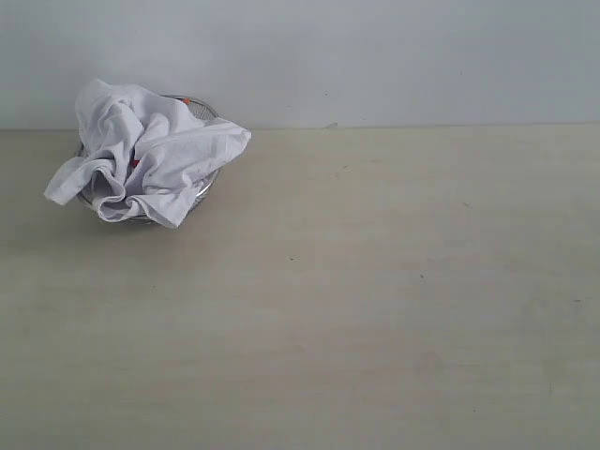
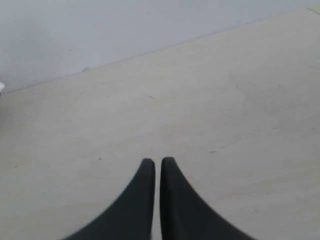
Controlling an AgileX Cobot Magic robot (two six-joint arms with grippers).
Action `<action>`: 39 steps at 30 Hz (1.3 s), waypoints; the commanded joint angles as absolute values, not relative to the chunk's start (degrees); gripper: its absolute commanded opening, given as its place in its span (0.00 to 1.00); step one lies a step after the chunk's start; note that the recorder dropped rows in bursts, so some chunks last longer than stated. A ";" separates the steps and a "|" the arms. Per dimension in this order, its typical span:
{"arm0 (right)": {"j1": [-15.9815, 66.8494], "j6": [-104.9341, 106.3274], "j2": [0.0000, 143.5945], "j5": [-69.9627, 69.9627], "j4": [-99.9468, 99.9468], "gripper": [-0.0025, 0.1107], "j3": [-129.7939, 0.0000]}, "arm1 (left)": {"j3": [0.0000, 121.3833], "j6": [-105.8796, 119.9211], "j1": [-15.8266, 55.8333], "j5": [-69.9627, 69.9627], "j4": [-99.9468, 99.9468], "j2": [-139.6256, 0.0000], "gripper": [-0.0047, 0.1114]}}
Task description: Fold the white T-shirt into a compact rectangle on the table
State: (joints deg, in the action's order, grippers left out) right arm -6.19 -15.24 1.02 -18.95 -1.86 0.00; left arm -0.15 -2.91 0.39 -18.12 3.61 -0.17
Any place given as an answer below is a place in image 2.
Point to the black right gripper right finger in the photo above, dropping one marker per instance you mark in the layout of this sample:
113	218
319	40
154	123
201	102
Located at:
184	215

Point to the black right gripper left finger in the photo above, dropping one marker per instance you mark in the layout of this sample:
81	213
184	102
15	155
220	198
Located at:
130	216

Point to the metal mesh basket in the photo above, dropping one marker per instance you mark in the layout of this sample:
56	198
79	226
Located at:
2	86

